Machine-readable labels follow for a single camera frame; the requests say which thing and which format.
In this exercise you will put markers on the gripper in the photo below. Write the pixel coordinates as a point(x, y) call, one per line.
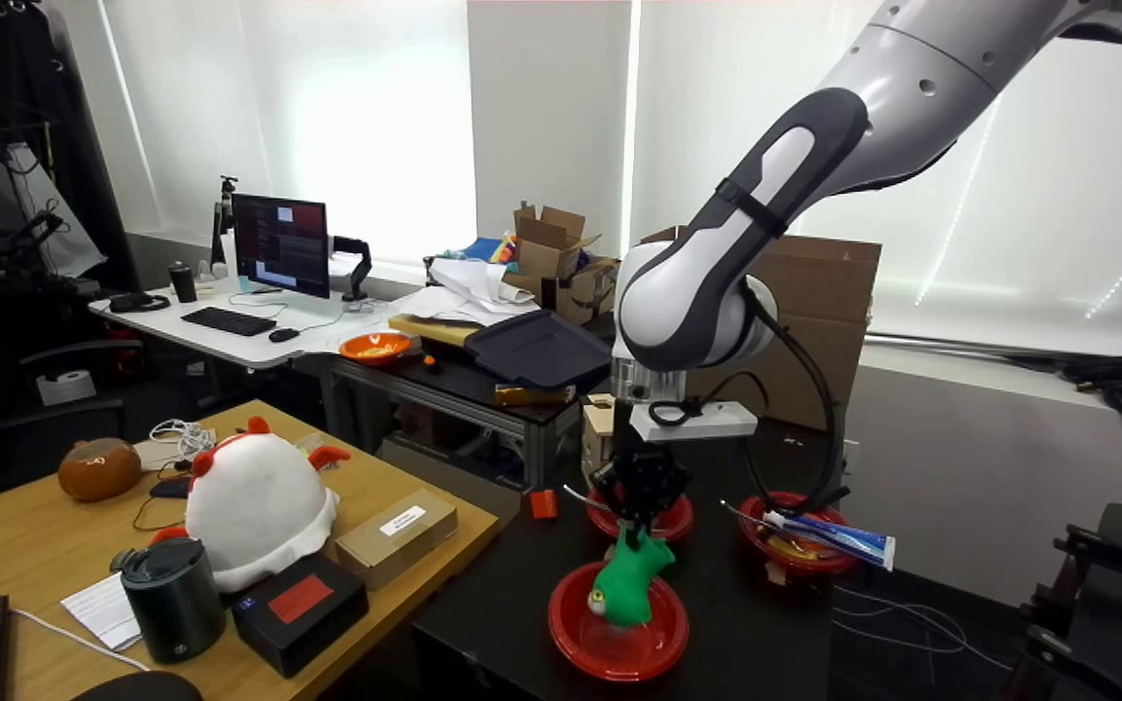
point(647, 458)

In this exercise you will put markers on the green plush toy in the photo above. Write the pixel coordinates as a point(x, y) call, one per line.
point(627, 584)

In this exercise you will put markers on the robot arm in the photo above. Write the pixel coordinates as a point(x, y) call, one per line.
point(853, 117)

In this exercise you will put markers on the red bowl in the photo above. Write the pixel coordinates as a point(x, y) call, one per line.
point(580, 643)
point(819, 563)
point(673, 521)

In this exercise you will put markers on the orange bowl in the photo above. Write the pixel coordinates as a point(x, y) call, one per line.
point(376, 349)

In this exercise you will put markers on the white chicken plush toy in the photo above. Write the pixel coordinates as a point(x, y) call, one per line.
point(254, 506)

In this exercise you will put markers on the brown round plush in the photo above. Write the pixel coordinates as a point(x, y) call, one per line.
point(98, 469)

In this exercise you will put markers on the thin white stick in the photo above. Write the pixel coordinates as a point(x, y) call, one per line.
point(582, 497)

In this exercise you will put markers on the small wooden box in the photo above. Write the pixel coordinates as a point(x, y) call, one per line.
point(598, 428)

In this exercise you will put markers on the small orange block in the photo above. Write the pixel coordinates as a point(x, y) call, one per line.
point(543, 504)

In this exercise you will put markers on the toothbrush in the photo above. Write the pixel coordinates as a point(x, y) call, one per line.
point(756, 521)

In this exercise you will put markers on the black plastic tray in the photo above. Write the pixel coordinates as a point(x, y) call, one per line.
point(542, 350)

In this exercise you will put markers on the toothpaste tube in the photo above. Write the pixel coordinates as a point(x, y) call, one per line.
point(839, 538)

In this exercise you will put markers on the stack of cardboard boxes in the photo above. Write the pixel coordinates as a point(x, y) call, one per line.
point(561, 263)

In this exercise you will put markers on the large cardboard box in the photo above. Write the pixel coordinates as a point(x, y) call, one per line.
point(819, 321)

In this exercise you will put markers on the cardboard box with white label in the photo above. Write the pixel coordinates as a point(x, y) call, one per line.
point(395, 540)

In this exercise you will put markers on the yellow wooden board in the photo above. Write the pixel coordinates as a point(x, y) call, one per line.
point(430, 331)

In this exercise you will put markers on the heap of papers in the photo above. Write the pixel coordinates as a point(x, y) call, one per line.
point(464, 292)

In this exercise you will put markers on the black desk stand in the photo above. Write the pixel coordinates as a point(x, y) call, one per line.
point(358, 268)

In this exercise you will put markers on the black box with red label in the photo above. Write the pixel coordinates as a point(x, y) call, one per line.
point(298, 608)

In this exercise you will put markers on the white desk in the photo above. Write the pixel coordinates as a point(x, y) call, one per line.
point(230, 346)

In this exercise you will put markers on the monitor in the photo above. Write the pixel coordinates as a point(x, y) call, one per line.
point(280, 243)

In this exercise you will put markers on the black travel mug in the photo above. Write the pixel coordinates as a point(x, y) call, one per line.
point(176, 604)

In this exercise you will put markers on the black tumbler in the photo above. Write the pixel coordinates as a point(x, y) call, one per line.
point(183, 284)

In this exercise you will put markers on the black headphones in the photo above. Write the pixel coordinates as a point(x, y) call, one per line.
point(137, 303)

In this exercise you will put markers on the black rounded object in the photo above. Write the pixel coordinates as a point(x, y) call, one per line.
point(137, 689)

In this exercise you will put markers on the white paper note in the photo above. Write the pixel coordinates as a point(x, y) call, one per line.
point(103, 613)

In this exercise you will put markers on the toilet paper roll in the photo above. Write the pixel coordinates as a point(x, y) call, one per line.
point(66, 387)

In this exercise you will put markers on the wooden desk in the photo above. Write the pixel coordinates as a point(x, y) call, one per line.
point(25, 555)

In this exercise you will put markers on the black equipment rack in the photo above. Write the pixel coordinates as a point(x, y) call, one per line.
point(6, 146)

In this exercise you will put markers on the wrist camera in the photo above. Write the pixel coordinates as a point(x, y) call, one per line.
point(707, 421)

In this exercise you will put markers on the metal frame table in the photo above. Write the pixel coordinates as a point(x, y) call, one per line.
point(444, 399)

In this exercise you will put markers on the camera on tripod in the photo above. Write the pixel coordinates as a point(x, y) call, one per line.
point(225, 219)

